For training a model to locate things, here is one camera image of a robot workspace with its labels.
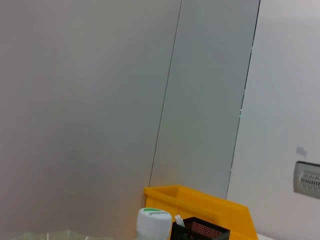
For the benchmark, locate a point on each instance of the mint green pen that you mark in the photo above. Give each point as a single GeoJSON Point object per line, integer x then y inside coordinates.
{"type": "Point", "coordinates": [179, 220]}

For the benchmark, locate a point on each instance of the clear green-label water bottle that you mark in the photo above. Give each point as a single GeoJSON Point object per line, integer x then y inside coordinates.
{"type": "Point", "coordinates": [153, 222]}

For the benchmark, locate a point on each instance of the black mesh pen holder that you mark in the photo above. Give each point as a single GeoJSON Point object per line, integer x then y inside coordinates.
{"type": "Point", "coordinates": [200, 231]}

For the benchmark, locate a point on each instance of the yellow plastic bin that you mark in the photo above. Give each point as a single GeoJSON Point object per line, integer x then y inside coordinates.
{"type": "Point", "coordinates": [220, 207]}

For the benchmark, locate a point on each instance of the grey wall socket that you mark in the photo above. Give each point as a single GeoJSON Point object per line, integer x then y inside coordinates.
{"type": "Point", "coordinates": [308, 180]}

